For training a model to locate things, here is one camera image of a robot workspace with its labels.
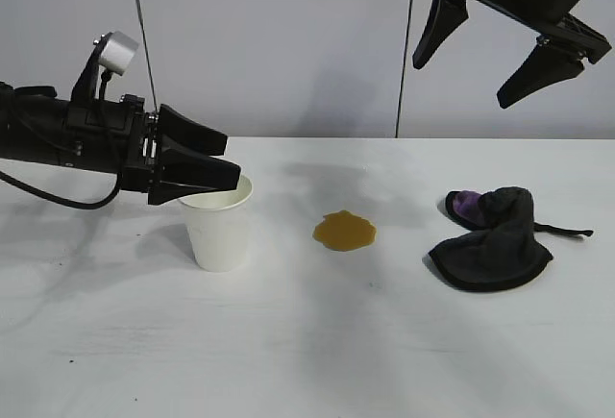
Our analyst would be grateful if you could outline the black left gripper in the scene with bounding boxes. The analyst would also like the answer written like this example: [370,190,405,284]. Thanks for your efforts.
[63,94,242,207]

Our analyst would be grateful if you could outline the white paper cup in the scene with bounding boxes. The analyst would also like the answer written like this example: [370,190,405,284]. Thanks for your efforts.
[177,175,255,274]

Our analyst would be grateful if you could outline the dark grey purple cloth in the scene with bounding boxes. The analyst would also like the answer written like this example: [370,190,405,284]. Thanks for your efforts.
[427,185,595,294]

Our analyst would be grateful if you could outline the brown liquid spill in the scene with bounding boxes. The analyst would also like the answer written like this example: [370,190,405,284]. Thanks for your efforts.
[311,209,379,253]

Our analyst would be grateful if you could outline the thin black wall strip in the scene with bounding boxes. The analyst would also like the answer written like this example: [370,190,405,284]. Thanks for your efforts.
[394,0,417,139]
[128,0,160,114]

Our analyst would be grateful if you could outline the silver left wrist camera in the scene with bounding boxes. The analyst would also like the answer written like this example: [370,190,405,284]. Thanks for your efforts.
[71,30,141,103]

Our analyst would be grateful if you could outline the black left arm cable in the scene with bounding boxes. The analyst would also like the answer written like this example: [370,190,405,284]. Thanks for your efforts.
[0,70,122,210]

